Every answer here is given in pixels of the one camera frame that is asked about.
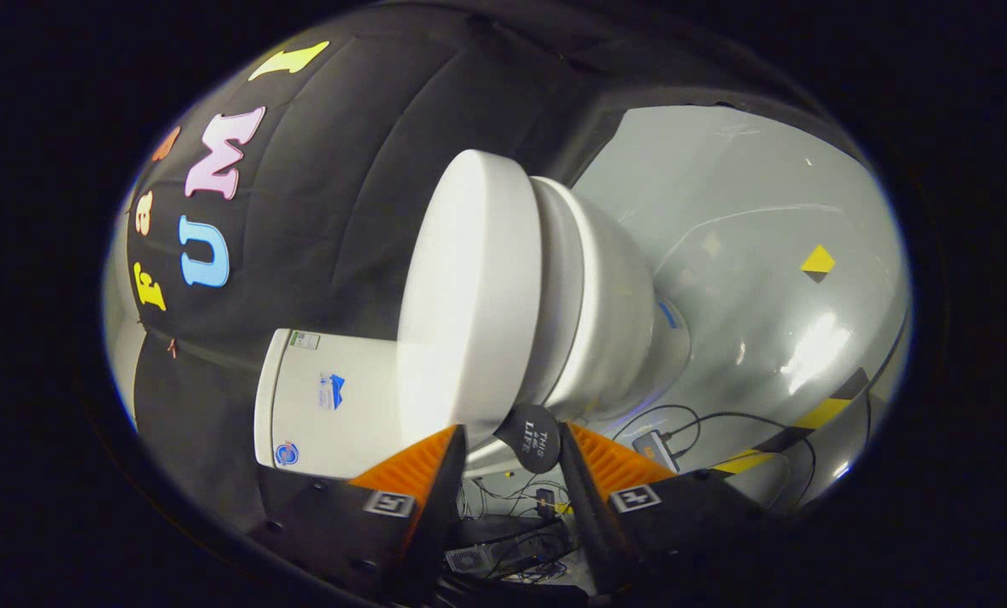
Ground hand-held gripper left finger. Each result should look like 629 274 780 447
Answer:
248 425 469 607

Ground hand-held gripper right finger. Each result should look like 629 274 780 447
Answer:
558 421 790 594

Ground round black lid pull tab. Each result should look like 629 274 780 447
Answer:
493 404 564 475

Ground white toilet lid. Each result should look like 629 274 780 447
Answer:
396 149 547 429

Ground white ceramic toilet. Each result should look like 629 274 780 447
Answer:
253 176 693 480

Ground grey vented box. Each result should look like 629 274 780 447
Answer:
446 545 494 577

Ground grey adapter hub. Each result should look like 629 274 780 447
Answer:
632 429 683 474

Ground yellow black hazard tape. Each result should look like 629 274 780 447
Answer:
710 367 873 476

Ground black backdrop cloth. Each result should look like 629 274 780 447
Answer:
123 4 859 541

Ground tangle of black cables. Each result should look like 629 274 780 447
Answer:
453 471 591 592

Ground long black looped cable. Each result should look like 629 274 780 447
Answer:
668 411 819 512

